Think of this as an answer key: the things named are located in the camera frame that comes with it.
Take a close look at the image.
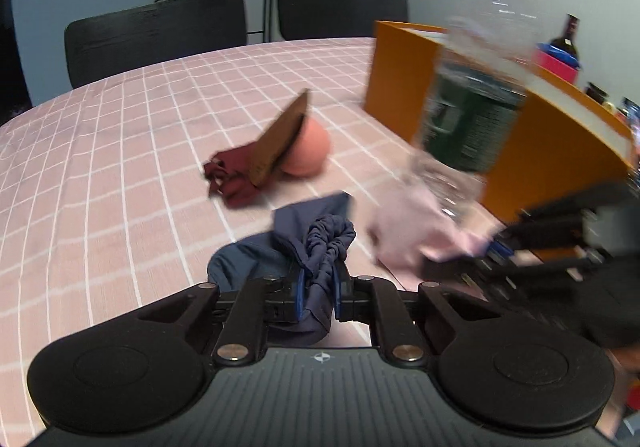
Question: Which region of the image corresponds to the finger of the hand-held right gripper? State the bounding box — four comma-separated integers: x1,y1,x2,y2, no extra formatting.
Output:
492,181,633,258
421,247,608,295

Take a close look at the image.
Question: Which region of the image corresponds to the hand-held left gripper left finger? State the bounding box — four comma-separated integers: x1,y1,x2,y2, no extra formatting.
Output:
165,272,308,368

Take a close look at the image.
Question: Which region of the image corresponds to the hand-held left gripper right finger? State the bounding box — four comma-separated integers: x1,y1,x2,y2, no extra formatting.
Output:
332,262,497,366

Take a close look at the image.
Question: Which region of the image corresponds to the navy blue cloth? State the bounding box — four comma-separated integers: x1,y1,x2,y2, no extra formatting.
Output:
206,192,357,348

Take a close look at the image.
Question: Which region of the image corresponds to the orange cardboard box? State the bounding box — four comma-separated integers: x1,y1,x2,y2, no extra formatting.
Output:
364,20,636,238

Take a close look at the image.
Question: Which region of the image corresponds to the pink cloth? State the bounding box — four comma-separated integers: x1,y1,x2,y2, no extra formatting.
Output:
362,187,493,280

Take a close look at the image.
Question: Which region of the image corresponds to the person's right forearm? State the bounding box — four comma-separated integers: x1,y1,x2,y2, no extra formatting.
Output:
595,347,636,439

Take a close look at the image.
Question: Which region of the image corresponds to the clear plastic water bottle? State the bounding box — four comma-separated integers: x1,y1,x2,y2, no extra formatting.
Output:
407,0,546,238

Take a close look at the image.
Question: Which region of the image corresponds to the maroon cloth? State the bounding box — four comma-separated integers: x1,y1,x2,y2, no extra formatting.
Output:
201,140,281,209

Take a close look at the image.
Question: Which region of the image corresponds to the peach foam ball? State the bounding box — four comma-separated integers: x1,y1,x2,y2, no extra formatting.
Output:
280,117,332,178

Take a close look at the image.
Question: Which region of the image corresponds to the brown flat card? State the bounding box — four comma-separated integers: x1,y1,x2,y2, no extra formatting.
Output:
247,90,311,188

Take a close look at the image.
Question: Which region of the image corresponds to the red box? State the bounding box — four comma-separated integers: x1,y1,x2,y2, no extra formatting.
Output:
535,50,581,84

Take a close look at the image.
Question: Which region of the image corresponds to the blue packet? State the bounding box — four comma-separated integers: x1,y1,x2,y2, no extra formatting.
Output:
537,43,583,70

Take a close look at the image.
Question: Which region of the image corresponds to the dark wine bottle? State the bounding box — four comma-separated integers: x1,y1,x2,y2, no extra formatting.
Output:
549,14,583,63

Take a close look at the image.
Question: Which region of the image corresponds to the pink checked tablecloth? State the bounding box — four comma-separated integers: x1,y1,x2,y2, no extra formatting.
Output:
0,37,640,447

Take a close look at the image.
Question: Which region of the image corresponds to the black chair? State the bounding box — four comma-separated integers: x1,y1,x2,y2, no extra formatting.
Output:
64,0,248,89
276,0,408,42

